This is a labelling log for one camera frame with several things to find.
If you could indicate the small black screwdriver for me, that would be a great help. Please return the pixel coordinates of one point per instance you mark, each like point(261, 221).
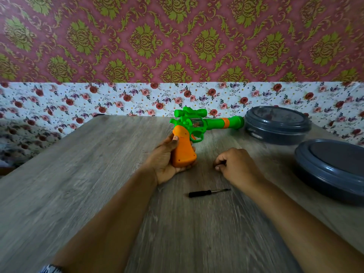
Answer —
point(204, 193)

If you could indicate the person's right forearm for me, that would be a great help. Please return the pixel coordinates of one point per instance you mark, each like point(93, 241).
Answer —
point(301, 230)

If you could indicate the person's left thumb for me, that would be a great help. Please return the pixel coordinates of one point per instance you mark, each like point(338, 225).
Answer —
point(171, 142)

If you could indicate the patterned sleeve cuff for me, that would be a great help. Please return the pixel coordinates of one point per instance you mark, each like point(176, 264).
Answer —
point(51, 269)

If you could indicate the grey round container lid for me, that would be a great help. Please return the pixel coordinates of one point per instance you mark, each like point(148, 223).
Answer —
point(332, 167)

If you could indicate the floral patterned cloth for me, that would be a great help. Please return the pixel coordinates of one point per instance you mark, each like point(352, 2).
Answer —
point(85, 105)

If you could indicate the grey round container with clear lid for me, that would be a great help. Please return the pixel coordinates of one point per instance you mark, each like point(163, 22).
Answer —
point(277, 125)

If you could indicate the person's left hand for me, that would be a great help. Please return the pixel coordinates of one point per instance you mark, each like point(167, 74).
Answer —
point(160, 163)

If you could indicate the person's right fingers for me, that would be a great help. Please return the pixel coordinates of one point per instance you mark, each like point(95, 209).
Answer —
point(220, 164)

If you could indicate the person's left forearm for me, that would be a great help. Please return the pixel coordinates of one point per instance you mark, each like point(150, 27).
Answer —
point(108, 227)

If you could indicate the green and orange toy gun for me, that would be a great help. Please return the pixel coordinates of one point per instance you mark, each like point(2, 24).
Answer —
point(189, 130)

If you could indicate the person's right hand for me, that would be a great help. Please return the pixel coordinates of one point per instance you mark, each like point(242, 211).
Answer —
point(239, 167)

